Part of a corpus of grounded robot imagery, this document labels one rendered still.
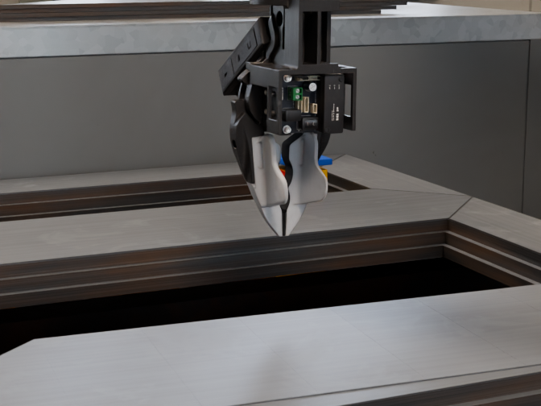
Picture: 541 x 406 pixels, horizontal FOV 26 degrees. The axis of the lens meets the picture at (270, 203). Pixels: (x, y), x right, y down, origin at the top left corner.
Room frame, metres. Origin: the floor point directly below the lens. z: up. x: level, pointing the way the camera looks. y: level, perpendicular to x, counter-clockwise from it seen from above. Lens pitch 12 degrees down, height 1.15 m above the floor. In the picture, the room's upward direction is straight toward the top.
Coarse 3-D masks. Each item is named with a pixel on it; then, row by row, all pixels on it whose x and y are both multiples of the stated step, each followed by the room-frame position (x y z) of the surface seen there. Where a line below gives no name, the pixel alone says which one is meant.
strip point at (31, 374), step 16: (16, 352) 0.83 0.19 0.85; (32, 352) 0.83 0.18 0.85; (0, 368) 0.79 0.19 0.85; (16, 368) 0.79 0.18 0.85; (32, 368) 0.79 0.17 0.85; (48, 368) 0.79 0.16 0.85; (0, 384) 0.76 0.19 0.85; (16, 384) 0.76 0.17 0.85; (32, 384) 0.76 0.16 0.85; (48, 384) 0.76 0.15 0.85; (0, 400) 0.73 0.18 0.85; (16, 400) 0.73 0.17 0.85; (32, 400) 0.73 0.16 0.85; (48, 400) 0.73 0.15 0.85; (64, 400) 0.73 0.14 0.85
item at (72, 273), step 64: (64, 192) 1.44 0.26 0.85; (128, 192) 1.47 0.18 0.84; (192, 192) 1.50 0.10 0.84; (128, 256) 1.13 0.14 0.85; (192, 256) 1.15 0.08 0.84; (256, 256) 1.17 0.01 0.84; (320, 256) 1.20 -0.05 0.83; (384, 256) 1.23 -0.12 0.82; (448, 256) 1.24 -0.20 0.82; (512, 256) 1.16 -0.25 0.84; (448, 384) 0.76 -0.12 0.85; (512, 384) 0.78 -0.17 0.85
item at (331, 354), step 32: (256, 320) 0.90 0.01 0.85; (288, 320) 0.90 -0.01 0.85; (320, 320) 0.90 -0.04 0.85; (288, 352) 0.83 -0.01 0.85; (320, 352) 0.83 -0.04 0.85; (352, 352) 0.83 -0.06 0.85; (384, 352) 0.83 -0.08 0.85; (320, 384) 0.76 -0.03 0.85; (352, 384) 0.76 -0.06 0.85; (384, 384) 0.76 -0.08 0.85
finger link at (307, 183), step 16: (288, 144) 1.00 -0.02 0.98; (304, 144) 1.00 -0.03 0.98; (288, 160) 1.00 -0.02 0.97; (304, 160) 1.00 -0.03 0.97; (288, 176) 1.01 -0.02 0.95; (304, 176) 0.99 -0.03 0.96; (320, 176) 0.97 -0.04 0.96; (288, 192) 1.00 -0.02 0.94; (304, 192) 0.99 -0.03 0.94; (320, 192) 0.97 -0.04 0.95; (288, 208) 1.00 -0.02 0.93; (304, 208) 1.00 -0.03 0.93; (288, 224) 1.00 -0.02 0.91
